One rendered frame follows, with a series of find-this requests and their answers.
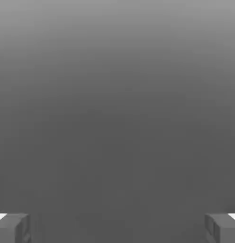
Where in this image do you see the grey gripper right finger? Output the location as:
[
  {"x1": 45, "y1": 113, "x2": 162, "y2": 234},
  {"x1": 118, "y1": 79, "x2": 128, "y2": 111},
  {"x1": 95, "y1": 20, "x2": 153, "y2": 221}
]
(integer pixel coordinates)
[{"x1": 204, "y1": 213, "x2": 235, "y2": 243}]

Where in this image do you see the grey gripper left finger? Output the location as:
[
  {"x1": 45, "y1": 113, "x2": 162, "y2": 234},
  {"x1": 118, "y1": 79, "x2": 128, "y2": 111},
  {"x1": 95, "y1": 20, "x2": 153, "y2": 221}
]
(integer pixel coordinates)
[{"x1": 0, "y1": 213, "x2": 31, "y2": 243}]

